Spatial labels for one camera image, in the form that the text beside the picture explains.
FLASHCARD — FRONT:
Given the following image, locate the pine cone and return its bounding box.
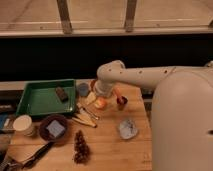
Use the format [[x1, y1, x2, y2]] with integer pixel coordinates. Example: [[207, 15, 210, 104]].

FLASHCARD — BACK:
[[74, 130, 90, 164]]

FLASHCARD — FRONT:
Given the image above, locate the brown bowl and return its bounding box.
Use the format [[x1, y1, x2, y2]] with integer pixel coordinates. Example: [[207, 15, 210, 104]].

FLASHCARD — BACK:
[[39, 114, 68, 142]]

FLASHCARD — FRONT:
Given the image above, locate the small blue cup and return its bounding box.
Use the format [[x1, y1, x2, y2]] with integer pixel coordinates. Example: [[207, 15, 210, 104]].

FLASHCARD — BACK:
[[77, 83, 89, 97]]

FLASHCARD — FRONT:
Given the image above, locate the wooden spatula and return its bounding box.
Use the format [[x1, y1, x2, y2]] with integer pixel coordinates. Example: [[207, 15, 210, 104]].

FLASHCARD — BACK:
[[72, 113, 97, 128]]

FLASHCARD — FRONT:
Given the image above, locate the blue grey sponge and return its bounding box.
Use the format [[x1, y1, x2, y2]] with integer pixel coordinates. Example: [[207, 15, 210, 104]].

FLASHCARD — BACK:
[[46, 120, 65, 138]]

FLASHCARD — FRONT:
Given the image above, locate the white round container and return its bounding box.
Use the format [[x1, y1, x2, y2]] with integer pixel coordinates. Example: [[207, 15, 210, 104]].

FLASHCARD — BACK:
[[13, 115, 35, 136]]

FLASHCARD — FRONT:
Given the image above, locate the green plastic tray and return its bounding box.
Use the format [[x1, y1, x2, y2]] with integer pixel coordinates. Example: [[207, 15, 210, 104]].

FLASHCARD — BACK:
[[16, 79, 76, 118]]

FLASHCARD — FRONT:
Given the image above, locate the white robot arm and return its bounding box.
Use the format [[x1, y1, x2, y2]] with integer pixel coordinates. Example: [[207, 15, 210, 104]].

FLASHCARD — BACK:
[[94, 60, 213, 171]]

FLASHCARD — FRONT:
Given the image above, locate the red bowl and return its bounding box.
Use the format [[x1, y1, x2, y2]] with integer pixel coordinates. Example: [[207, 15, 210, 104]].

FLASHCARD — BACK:
[[90, 79, 97, 91]]

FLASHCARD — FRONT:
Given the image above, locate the dark brown block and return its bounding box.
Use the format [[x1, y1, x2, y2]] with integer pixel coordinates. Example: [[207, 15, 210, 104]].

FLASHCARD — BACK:
[[55, 87, 68, 102]]

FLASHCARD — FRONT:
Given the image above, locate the metal knife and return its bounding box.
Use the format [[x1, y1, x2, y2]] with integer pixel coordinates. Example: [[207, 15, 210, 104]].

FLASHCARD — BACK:
[[77, 103, 100, 120]]

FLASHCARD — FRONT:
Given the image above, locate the red yellow apple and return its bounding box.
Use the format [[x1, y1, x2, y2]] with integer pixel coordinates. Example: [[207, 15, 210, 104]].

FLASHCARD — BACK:
[[94, 97, 107, 110]]

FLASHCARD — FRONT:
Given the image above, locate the black handled brush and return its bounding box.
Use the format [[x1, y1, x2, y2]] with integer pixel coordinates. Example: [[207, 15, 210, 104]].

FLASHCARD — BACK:
[[23, 142, 53, 168]]

